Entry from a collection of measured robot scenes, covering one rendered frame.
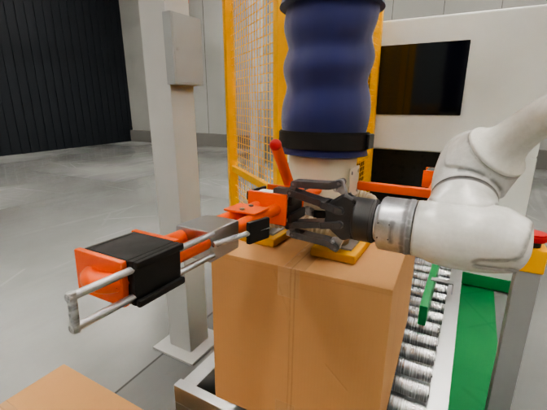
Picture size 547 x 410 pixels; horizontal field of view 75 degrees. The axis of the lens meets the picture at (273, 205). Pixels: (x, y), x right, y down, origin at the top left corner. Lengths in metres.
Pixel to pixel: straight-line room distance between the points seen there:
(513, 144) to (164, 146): 1.52
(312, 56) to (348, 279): 0.47
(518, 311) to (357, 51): 0.89
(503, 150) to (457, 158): 0.06
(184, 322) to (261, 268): 1.43
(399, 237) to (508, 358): 0.87
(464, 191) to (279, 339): 0.48
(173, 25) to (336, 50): 1.07
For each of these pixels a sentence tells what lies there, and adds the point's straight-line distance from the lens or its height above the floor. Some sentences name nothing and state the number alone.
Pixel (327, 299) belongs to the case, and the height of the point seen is 1.02.
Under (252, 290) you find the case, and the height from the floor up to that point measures 1.00.
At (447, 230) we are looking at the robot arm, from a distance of 0.56.
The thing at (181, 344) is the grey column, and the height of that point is 0.04.
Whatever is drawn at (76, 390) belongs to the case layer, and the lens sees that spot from 1.38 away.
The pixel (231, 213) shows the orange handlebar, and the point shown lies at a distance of 0.60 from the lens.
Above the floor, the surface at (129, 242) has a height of 1.24.
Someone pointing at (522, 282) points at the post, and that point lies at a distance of 1.27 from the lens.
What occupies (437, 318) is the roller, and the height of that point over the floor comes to 0.54.
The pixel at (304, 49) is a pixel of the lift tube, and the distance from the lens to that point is 0.85.
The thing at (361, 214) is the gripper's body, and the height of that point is 1.22.
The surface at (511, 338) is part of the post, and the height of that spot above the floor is 0.71.
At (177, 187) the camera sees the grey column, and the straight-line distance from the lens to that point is 1.84.
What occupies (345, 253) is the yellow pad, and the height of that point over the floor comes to 1.09.
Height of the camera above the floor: 1.40
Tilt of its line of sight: 16 degrees down
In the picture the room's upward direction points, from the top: straight up
